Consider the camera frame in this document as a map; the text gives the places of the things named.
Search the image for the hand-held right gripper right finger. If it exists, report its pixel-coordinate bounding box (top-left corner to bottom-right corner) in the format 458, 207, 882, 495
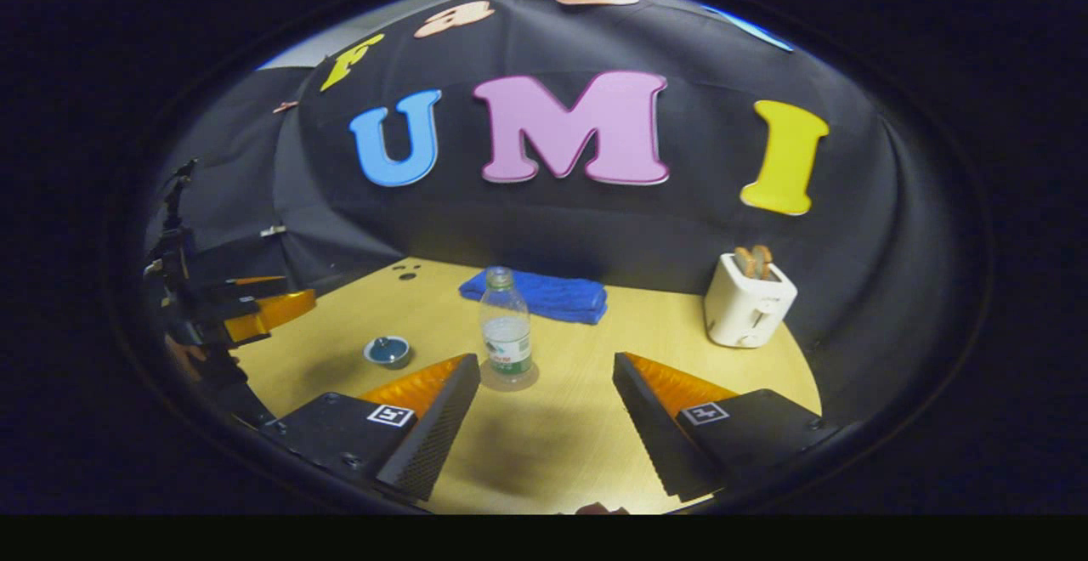
612, 352, 842, 504

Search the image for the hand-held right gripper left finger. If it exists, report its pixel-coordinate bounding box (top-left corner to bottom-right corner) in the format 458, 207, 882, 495
259, 353, 482, 502

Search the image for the white teacup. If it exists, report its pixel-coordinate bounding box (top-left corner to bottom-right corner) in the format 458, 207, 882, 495
364, 336, 413, 371

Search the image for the round wooden coaster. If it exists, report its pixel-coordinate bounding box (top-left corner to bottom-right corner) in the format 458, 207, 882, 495
479, 360, 540, 393

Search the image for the clear plastic water bottle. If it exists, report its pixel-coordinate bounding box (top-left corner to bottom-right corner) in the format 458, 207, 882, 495
479, 266, 535, 388

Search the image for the white toaster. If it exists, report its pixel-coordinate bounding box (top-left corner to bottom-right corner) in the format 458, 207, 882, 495
704, 252, 798, 349

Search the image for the blue folded towel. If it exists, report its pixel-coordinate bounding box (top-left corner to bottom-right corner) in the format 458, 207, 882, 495
459, 268, 609, 326

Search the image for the black backdrop cloth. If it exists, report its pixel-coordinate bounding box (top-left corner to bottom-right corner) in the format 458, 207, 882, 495
149, 0, 961, 426

